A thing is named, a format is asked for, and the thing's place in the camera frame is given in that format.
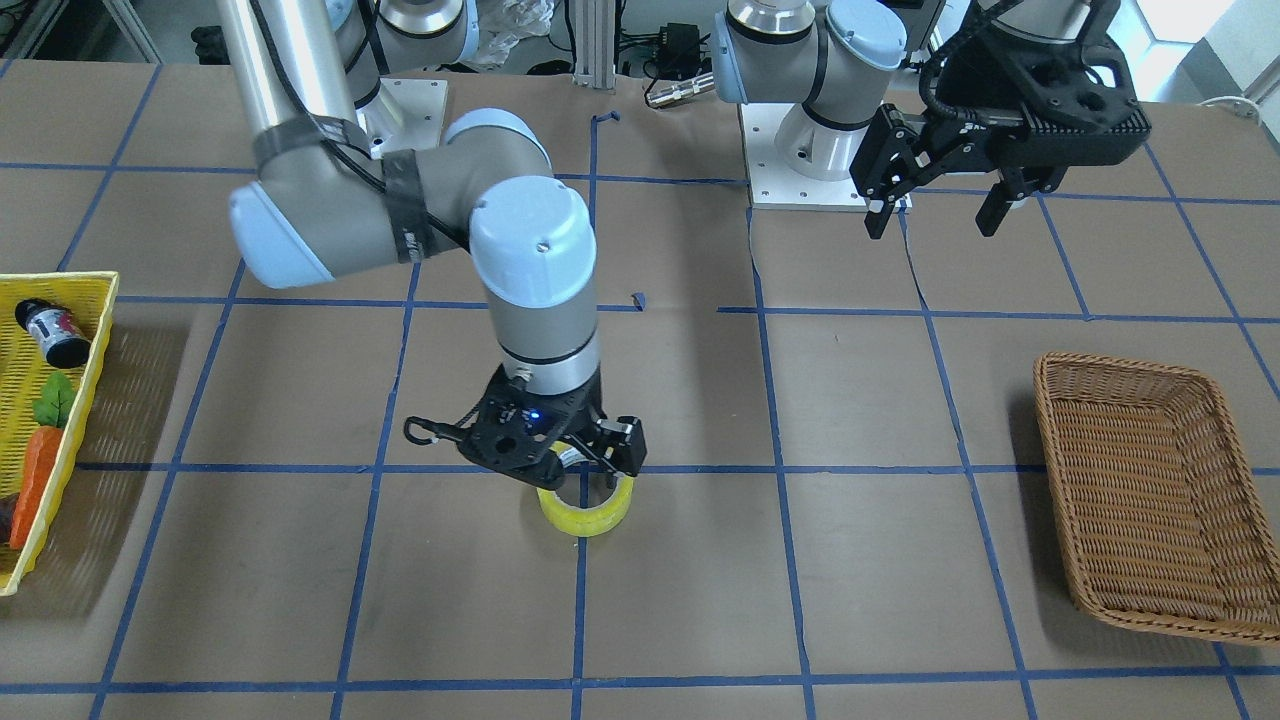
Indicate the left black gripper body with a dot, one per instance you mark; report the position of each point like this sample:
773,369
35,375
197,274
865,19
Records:
962,88

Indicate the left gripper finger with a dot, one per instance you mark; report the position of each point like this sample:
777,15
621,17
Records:
1013,188
887,165

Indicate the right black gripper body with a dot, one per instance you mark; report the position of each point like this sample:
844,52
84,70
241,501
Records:
622,442

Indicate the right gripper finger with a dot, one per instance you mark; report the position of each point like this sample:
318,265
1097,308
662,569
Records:
620,444

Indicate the yellow tape roll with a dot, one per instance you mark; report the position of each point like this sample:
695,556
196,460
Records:
594,521

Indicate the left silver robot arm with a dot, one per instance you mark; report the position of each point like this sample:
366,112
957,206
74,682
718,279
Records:
837,60

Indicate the silver metal cylinder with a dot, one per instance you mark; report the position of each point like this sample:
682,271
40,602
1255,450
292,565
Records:
680,92

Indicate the black power adapter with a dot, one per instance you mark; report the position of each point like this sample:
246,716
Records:
678,51

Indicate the brown wicker basket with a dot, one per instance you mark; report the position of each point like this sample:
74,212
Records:
1160,526

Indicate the yellow plastic basket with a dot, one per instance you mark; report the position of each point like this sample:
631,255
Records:
90,297

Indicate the small dark bottle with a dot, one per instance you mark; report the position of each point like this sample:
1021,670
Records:
52,333

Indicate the orange toy carrot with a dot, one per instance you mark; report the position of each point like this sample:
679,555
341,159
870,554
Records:
51,411

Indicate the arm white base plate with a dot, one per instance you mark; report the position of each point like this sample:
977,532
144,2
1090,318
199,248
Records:
780,170
405,114

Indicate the aluminium frame post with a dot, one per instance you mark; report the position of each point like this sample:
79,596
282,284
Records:
594,41

